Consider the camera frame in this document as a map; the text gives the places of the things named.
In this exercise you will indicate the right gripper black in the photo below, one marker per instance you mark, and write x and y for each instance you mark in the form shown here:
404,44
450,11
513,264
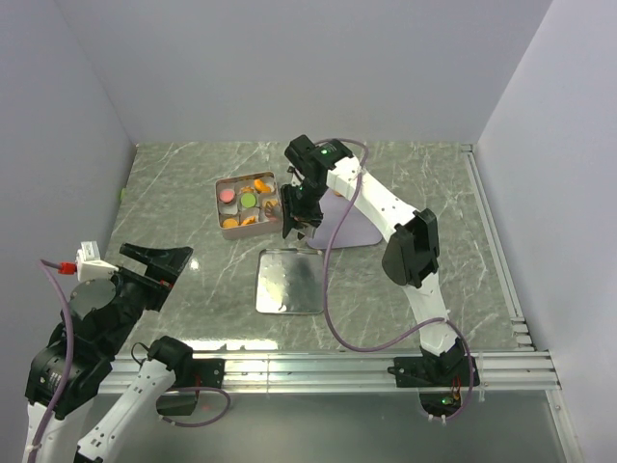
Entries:
292,210

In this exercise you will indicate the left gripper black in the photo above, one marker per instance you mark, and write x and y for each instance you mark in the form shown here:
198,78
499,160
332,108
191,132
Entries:
164,264

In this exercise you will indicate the green round cookie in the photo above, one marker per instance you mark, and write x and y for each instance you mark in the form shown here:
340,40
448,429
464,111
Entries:
248,200

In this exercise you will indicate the metal tongs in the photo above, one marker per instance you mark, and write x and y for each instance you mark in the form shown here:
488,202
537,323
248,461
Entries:
300,231

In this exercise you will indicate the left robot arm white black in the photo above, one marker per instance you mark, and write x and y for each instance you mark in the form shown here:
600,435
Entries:
100,305

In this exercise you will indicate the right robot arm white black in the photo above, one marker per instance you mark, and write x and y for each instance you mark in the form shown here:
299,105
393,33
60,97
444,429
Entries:
412,236

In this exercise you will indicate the square cookie tin with liners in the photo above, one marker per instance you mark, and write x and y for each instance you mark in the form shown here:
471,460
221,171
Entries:
235,209

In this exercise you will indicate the lavender cookie tray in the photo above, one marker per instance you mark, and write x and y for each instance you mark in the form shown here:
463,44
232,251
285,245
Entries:
356,230

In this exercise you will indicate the silver tin lid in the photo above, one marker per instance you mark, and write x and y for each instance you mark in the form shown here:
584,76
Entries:
289,282

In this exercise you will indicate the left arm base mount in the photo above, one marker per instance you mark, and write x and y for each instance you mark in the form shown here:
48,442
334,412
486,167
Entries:
196,378

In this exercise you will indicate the aluminium front rail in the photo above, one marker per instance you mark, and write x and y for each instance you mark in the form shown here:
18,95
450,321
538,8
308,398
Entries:
331,372

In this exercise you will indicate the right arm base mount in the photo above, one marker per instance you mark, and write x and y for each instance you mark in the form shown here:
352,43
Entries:
414,373

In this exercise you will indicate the aluminium side rail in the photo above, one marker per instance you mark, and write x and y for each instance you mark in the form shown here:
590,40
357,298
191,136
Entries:
520,329

